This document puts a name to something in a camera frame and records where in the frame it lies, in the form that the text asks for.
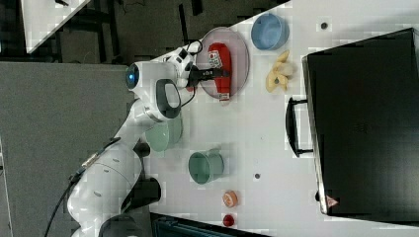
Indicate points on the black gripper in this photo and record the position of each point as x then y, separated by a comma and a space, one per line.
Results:
208, 74

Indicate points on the red ketchup bottle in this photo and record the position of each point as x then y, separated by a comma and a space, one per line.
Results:
220, 60

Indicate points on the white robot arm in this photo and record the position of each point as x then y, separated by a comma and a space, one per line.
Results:
110, 183

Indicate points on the pink round plate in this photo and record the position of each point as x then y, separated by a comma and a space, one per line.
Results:
240, 59

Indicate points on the blue bowl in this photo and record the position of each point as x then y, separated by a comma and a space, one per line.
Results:
270, 32

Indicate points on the peeled banana toy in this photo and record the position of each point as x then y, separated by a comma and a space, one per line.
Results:
280, 73

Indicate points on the green oval colander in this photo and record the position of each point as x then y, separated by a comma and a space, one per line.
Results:
165, 135

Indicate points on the green mug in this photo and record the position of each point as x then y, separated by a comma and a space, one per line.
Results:
206, 166

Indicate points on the black cup lower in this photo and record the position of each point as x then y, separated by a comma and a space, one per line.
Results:
144, 192

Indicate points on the small red fruit toy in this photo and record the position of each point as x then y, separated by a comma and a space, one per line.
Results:
228, 220

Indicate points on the black toaster oven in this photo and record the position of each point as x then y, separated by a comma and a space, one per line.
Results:
362, 100

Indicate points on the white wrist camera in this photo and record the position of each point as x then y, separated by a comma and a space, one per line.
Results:
183, 62

